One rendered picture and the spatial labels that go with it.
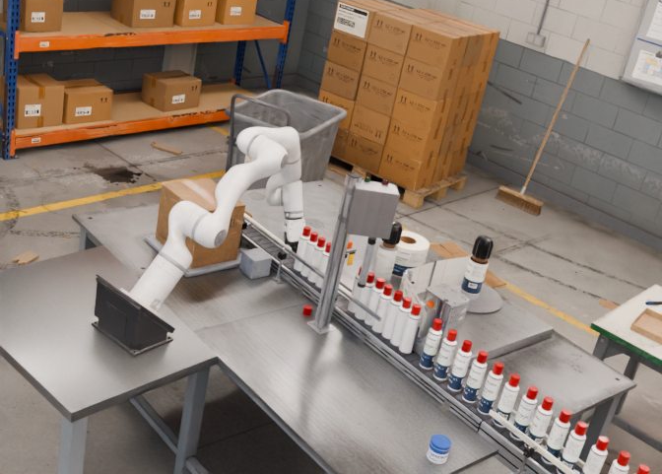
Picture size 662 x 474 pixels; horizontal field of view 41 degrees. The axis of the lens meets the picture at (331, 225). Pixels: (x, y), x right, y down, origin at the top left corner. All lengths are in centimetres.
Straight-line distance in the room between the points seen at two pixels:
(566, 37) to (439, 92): 150
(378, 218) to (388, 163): 384
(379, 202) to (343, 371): 65
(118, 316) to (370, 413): 96
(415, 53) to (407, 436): 424
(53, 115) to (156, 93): 105
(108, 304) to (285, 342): 69
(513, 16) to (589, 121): 116
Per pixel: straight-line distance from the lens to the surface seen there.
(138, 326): 316
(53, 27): 679
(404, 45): 690
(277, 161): 334
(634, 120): 764
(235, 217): 378
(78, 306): 348
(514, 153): 818
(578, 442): 301
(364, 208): 326
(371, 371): 337
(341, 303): 366
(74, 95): 703
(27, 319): 340
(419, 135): 692
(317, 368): 331
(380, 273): 382
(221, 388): 416
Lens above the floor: 266
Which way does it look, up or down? 24 degrees down
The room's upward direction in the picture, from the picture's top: 12 degrees clockwise
